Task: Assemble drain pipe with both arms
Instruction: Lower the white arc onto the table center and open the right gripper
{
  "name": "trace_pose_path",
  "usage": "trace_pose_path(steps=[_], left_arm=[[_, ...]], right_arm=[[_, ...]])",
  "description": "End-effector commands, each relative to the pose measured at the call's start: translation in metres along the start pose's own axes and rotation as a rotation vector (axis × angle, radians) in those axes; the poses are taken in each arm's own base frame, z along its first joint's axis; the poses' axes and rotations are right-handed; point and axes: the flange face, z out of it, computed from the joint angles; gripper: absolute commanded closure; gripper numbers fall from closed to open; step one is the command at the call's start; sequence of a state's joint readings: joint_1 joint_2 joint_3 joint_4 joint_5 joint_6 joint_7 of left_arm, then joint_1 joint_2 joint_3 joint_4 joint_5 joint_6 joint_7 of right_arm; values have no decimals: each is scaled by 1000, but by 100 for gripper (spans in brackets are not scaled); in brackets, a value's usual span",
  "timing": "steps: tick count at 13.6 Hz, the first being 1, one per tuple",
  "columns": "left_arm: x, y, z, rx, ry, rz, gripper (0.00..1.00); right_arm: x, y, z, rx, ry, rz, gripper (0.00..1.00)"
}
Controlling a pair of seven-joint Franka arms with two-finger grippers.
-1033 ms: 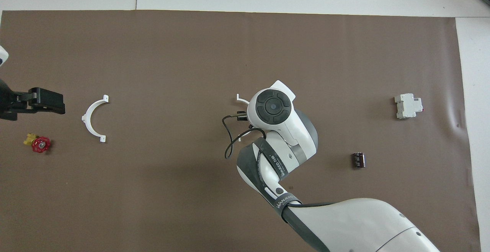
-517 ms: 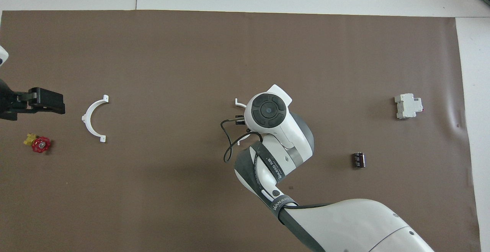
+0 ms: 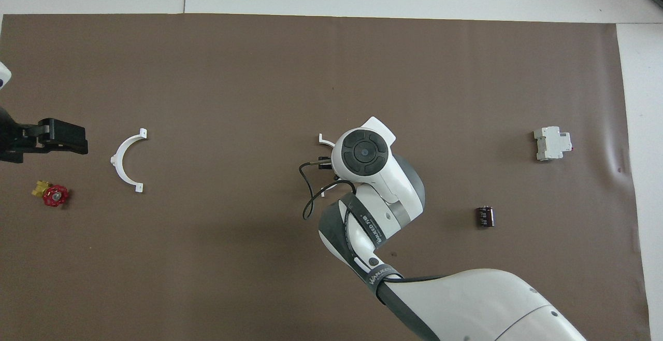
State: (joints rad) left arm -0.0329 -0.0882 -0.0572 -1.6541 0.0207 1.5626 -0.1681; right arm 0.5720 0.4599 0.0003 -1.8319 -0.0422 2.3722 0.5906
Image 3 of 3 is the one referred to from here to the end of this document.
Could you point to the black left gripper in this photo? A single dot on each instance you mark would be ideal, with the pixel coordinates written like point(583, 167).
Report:
point(13, 141)

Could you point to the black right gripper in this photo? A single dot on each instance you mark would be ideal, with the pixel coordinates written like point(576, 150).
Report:
point(326, 164)

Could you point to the white half pipe clamp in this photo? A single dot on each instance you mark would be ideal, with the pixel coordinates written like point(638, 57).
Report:
point(327, 143)
point(114, 161)

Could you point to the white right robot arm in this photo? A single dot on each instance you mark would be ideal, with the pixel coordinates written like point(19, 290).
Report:
point(466, 304)

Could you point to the red handwheel brass valve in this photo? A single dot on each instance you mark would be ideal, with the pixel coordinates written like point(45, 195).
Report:
point(55, 196)

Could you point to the brown table mat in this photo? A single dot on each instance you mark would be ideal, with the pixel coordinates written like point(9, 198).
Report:
point(207, 71)

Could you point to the black cylindrical capacitor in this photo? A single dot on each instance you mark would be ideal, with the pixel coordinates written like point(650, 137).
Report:
point(485, 216)

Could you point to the white circuit breaker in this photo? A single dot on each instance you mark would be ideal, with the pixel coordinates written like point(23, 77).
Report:
point(551, 144)

